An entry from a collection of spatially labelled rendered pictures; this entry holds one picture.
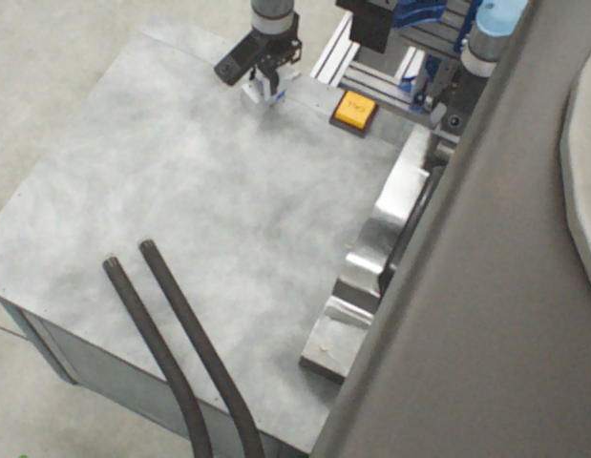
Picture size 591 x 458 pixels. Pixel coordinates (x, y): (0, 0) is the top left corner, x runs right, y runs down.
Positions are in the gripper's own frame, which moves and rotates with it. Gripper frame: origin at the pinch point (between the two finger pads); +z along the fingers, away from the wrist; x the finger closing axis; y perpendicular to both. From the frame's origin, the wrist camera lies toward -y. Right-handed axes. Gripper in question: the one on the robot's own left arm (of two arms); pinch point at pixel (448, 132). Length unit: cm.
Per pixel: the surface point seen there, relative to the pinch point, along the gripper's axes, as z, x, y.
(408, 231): -3.5, -1.1, -26.1
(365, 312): -2.0, -0.3, -43.2
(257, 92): -0.7, 37.4, -10.3
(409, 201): -3.8, 1.0, -20.5
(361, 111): 0.9, 17.5, -3.3
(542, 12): -116, -1, -80
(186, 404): -4, 19, -71
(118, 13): 85, 120, 51
